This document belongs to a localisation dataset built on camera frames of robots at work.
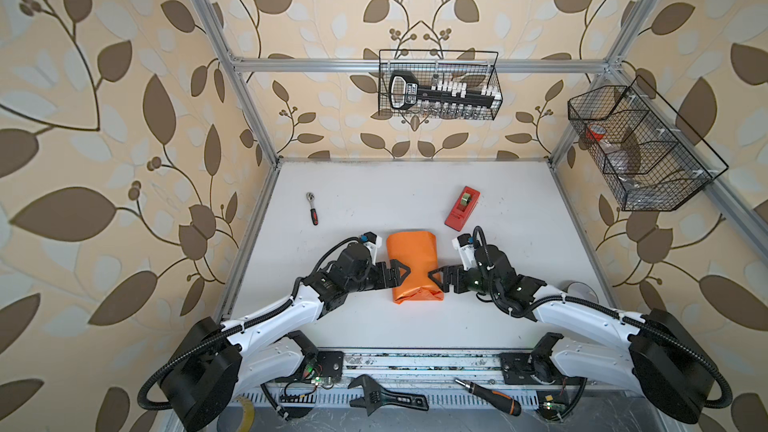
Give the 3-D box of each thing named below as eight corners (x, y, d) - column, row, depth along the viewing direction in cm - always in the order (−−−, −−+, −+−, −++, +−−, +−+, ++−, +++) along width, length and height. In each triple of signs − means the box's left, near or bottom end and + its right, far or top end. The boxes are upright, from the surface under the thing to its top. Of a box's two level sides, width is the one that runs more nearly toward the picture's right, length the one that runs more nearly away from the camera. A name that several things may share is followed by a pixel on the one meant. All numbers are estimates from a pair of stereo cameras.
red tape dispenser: (444, 224, 103) (446, 214, 98) (462, 194, 111) (465, 184, 107) (461, 233, 100) (464, 223, 96) (478, 201, 109) (482, 192, 104)
